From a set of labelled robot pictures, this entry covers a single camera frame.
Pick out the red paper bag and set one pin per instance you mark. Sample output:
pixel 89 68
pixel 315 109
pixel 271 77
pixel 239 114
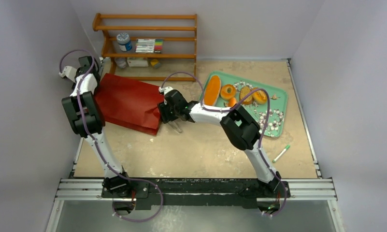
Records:
pixel 129 103

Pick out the green white pen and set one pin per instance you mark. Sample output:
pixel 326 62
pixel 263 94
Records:
pixel 281 154

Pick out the fake brown bread slice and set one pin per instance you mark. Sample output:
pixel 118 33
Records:
pixel 242 96

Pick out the green floral tray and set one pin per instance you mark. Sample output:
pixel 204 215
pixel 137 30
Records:
pixel 278 102

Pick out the fake golden bagel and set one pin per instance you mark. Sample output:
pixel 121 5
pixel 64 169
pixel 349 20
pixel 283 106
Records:
pixel 260 97

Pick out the wooden shelf rack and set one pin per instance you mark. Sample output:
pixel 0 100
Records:
pixel 108 50

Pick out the blue lidded jar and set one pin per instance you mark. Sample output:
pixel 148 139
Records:
pixel 124 42

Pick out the fake orange doughnut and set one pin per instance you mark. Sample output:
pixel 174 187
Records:
pixel 227 92

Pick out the white small box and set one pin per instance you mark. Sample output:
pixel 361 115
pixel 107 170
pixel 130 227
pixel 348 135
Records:
pixel 137 62

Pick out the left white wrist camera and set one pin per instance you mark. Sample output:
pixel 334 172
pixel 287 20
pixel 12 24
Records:
pixel 68 72

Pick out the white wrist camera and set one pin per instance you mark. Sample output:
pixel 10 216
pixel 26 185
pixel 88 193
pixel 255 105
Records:
pixel 68 72
pixel 164 90

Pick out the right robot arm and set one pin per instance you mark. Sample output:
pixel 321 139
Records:
pixel 238 125

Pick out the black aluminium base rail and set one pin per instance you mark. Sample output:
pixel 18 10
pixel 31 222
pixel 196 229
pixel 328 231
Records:
pixel 246 193

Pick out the small clear jar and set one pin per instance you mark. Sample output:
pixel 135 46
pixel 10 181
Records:
pixel 121 62

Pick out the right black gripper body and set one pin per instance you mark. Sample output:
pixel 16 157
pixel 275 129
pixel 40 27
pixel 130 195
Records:
pixel 169 114

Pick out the pack of coloured markers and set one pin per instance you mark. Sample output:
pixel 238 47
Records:
pixel 149 45

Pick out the black metal tongs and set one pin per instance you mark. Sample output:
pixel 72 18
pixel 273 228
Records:
pixel 175 126

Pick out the yellow green cube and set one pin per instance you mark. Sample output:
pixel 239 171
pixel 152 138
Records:
pixel 155 63

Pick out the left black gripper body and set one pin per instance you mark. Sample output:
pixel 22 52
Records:
pixel 79 72

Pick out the fake small sesame roll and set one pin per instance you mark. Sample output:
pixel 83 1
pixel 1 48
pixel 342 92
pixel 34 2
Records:
pixel 232 102

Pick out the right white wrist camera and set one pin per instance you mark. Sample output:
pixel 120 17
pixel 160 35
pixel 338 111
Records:
pixel 164 90

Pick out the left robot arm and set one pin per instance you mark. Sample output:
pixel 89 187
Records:
pixel 86 120

